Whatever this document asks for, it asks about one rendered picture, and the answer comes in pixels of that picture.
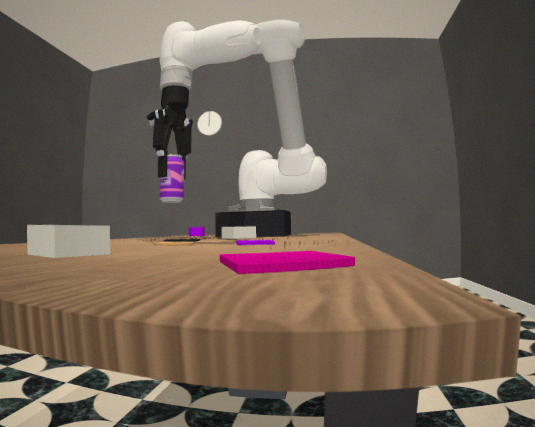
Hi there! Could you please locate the purple drink can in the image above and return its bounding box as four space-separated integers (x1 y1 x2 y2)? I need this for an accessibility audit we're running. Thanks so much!
160 155 184 203

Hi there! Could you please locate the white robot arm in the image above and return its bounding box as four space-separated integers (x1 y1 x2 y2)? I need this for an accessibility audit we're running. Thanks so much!
160 20 327 212

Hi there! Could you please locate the magenta flat slab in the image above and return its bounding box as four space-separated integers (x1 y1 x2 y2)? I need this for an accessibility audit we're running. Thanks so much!
220 251 355 274

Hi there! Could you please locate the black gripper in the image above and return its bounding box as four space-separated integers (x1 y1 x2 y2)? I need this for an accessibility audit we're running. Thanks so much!
153 85 193 179

